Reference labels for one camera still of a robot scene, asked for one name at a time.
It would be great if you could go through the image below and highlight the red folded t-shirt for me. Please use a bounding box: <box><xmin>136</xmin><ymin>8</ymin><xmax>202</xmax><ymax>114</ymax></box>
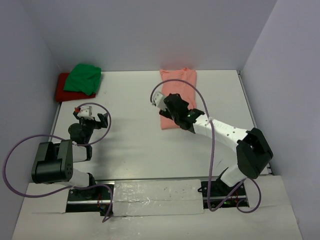
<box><xmin>55</xmin><ymin>72</ymin><xmax>96</xmax><ymax>103</ymax></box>

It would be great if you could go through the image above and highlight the purple cable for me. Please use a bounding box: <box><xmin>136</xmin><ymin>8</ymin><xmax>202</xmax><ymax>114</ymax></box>
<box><xmin>149</xmin><ymin>78</ymin><xmax>262</xmax><ymax>214</ymax></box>
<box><xmin>2</xmin><ymin>102</ymin><xmax>115</xmax><ymax>223</ymax></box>

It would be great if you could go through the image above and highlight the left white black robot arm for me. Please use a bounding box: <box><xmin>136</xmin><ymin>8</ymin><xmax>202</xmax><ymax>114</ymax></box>
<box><xmin>31</xmin><ymin>112</ymin><xmax>109</xmax><ymax>199</ymax></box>

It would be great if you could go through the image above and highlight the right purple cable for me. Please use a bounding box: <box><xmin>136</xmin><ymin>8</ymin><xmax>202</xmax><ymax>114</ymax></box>
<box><xmin>149</xmin><ymin>78</ymin><xmax>262</xmax><ymax>214</ymax></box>

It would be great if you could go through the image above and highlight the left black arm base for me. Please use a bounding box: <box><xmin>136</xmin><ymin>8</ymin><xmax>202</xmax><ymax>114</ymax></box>
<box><xmin>65</xmin><ymin>186</ymin><xmax>113</xmax><ymax>217</ymax></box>

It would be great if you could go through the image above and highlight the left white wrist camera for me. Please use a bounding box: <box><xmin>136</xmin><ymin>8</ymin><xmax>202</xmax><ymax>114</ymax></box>
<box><xmin>74</xmin><ymin>105</ymin><xmax>94</xmax><ymax>120</ymax></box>

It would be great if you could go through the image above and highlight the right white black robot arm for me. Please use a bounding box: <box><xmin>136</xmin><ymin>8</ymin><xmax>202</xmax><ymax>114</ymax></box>
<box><xmin>152</xmin><ymin>91</ymin><xmax>274</xmax><ymax>196</ymax></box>

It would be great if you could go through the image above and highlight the green folded t-shirt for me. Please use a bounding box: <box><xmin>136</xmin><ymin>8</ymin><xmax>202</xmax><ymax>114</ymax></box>
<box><xmin>63</xmin><ymin>63</ymin><xmax>102</xmax><ymax>96</ymax></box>

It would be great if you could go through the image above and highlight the salmon pink t-shirt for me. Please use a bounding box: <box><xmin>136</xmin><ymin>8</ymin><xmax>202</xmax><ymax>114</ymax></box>
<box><xmin>159</xmin><ymin>67</ymin><xmax>197</xmax><ymax>130</ymax></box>

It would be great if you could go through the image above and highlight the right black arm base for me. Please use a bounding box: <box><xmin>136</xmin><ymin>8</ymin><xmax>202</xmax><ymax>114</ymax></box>
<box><xmin>197</xmin><ymin>180</ymin><xmax>249</xmax><ymax>209</ymax></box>

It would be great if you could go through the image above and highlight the silver tape patch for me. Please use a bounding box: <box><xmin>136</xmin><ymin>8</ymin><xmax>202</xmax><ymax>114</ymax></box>
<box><xmin>112</xmin><ymin>179</ymin><xmax>204</xmax><ymax>217</ymax></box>

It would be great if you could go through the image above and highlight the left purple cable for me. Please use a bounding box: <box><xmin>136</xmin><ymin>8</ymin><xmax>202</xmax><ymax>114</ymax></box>
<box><xmin>2</xmin><ymin>102</ymin><xmax>115</xmax><ymax>223</ymax></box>

